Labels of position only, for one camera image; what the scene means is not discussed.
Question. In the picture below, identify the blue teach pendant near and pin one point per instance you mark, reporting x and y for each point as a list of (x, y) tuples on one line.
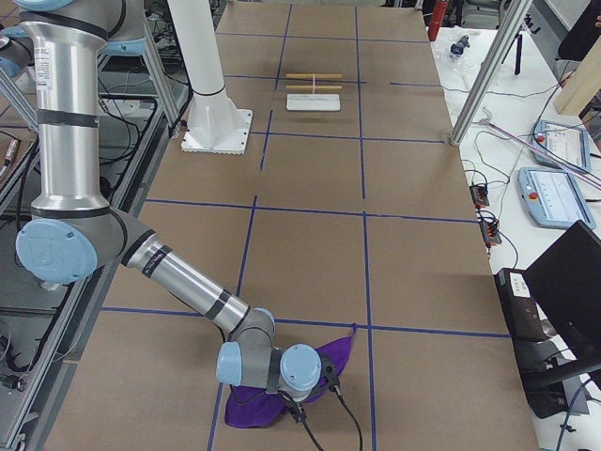
[(553, 198)]

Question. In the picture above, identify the aluminium frame post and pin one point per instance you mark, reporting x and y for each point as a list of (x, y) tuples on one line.
[(499, 47)]

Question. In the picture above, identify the purple towel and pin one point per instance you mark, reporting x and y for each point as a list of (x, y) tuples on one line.
[(248, 407)]

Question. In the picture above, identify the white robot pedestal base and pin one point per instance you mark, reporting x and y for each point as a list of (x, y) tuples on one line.
[(214, 123)]

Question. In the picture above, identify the blue teach pendant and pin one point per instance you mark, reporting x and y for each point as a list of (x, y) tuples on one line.
[(553, 198), (570, 143)]

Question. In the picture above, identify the black laptop on stand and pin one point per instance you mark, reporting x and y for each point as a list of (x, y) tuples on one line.
[(552, 312)]

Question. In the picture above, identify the blue teach pendant far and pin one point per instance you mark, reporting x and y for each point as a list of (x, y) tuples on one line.
[(570, 143)]

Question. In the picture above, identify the white towel rack with wooden bars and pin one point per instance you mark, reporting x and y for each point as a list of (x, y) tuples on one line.
[(313, 92)]

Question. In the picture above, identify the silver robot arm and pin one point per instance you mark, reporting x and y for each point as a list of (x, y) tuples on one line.
[(74, 230)]

